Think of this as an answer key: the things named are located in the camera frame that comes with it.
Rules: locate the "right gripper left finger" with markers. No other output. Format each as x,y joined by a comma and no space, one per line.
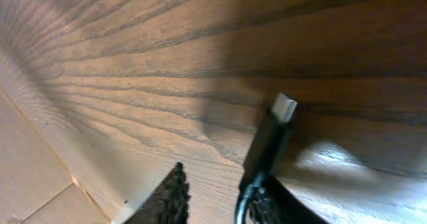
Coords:
168,204

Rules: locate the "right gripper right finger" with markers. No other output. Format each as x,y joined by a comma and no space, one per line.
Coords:
272,203

